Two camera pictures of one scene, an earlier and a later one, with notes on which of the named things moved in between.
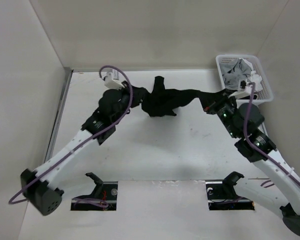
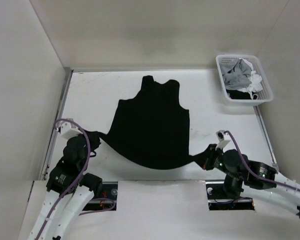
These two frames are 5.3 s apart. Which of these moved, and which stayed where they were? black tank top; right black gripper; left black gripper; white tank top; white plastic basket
Moved: right black gripper; black tank top; left black gripper
Stayed: white tank top; white plastic basket
